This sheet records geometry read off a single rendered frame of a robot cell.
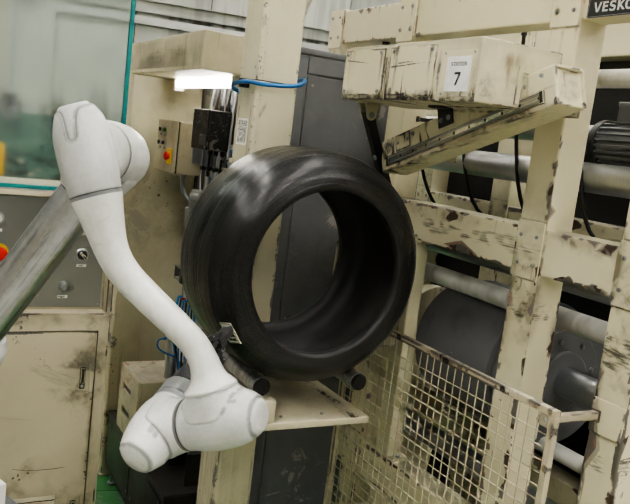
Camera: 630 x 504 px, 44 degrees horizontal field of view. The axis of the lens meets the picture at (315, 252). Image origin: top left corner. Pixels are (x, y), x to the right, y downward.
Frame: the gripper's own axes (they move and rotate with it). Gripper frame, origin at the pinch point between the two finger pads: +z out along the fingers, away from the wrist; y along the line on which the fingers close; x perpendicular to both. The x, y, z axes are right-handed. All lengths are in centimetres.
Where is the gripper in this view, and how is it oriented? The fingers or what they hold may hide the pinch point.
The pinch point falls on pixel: (222, 337)
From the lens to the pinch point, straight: 182.4
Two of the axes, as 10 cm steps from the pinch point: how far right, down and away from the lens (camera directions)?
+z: 2.9, -4.6, 8.4
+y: 3.4, 8.7, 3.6
